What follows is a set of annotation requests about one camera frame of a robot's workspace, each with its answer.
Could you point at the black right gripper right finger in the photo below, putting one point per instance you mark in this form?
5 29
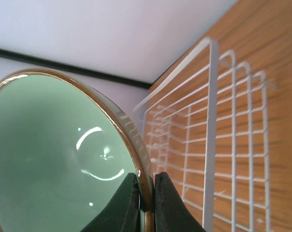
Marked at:
171 215

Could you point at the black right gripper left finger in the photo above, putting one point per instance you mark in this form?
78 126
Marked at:
122 212

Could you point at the green floral ceramic bowl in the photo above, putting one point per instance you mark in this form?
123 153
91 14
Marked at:
65 149

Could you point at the white wire dish rack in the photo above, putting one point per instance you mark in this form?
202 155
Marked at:
206 126

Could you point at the black enclosure frame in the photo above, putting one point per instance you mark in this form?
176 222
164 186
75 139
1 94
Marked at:
71 69

